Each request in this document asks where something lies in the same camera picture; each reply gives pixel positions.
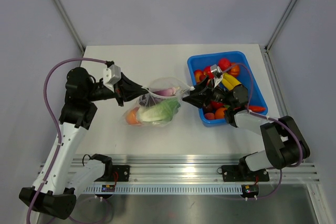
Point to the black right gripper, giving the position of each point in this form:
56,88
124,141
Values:
201,95

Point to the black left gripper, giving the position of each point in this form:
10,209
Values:
126,89

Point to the green lettuce head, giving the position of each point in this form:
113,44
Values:
162,112

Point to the clear dotted zip top bag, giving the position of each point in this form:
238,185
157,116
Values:
161,84

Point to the purple onion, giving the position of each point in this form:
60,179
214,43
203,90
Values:
155,97

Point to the yellow orange with leaf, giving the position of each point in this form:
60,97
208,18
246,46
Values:
131,117

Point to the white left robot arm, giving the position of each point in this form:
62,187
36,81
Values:
52,193

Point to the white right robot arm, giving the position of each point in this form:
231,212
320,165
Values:
284,145

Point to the small pink peach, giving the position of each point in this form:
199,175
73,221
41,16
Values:
209,116

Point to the orange fruit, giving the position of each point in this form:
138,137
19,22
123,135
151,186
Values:
220,113

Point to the yellow banana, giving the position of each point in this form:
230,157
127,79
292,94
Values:
229,82

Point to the red apple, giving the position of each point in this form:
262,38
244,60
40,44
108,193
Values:
224,64

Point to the orange small pumpkin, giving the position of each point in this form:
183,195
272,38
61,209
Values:
235,70

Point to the orange carrot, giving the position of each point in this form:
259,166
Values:
257,109

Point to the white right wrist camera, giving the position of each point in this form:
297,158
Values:
217,74

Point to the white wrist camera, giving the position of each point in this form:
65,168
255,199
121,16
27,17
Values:
111,75
217,74

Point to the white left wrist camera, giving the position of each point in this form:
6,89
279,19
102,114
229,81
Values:
111,75

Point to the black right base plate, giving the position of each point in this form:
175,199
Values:
239,173

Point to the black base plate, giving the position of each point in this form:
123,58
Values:
239,173
120,173

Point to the aluminium rail frame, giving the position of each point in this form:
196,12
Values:
191,177

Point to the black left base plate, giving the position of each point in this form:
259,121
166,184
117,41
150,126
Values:
120,173

